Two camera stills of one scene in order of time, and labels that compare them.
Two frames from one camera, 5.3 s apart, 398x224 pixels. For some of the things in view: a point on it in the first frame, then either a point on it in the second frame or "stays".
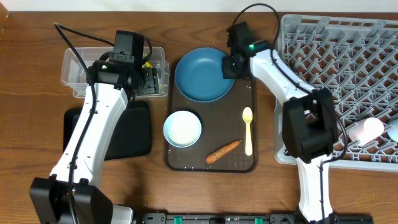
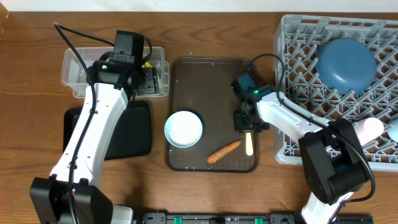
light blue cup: x=392 y=129 stays
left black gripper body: x=148 y=85 stays
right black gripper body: x=236 y=70 to x=254 y=124
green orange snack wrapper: x=147 y=64 stays
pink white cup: x=364 y=130 stays
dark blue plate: x=198 y=76 to x=346 y=66
